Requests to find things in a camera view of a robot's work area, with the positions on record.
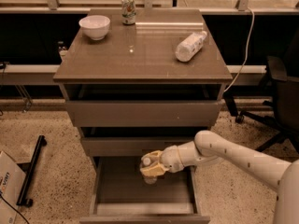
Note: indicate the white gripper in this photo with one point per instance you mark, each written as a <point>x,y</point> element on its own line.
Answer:
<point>170,160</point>

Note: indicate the clear water bottle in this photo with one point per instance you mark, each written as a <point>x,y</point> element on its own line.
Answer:
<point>149,178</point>

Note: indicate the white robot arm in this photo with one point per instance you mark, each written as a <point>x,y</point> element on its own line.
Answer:
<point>279,175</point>

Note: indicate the grey open bottom drawer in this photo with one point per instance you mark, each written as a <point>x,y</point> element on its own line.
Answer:
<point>121,196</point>

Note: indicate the grey middle drawer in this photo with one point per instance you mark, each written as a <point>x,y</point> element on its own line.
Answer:
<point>128,146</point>

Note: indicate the grey drawer cabinet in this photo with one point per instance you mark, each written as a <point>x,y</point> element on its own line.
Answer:
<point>138,63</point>

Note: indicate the grey top drawer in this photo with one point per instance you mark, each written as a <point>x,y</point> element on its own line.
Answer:
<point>143,114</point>

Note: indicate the white bottle lying down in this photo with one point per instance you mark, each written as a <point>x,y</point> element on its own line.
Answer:
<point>190,46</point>

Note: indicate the small bottle behind cabinet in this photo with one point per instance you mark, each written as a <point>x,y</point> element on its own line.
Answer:
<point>62,49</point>

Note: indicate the black office chair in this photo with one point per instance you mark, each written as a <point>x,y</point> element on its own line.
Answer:
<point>283,75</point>

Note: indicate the black wheeled stand base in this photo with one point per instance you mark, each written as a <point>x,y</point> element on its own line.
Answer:
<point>29,169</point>

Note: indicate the cardboard box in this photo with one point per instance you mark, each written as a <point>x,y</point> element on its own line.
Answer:
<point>11,179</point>

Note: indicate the white ceramic bowl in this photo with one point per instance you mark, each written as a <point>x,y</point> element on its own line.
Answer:
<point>95,27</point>

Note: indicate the green white drink can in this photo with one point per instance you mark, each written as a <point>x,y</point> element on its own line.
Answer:
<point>128,12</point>

